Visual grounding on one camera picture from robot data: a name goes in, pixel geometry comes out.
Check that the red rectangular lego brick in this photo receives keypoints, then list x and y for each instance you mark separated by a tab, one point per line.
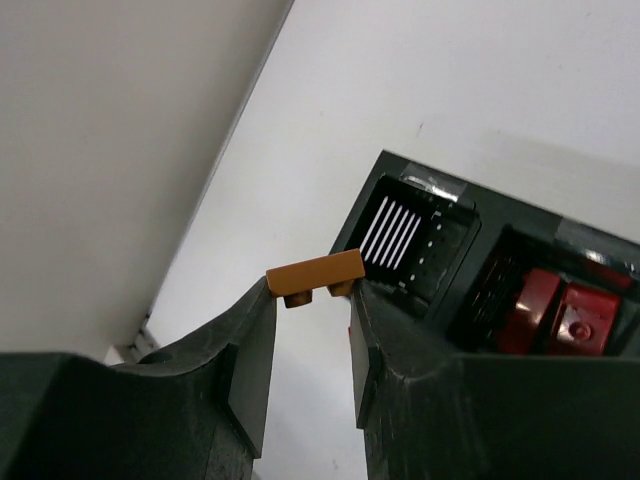
583	321

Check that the black double container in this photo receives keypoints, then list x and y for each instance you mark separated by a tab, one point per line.
454	255

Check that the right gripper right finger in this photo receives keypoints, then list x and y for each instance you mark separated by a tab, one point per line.
430	411

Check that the orange lego plate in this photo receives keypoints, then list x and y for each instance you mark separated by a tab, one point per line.
296	282

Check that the red curved lego brick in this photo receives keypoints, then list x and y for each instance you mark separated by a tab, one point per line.
532	307

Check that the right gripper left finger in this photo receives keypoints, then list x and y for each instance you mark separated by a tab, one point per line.
194	409

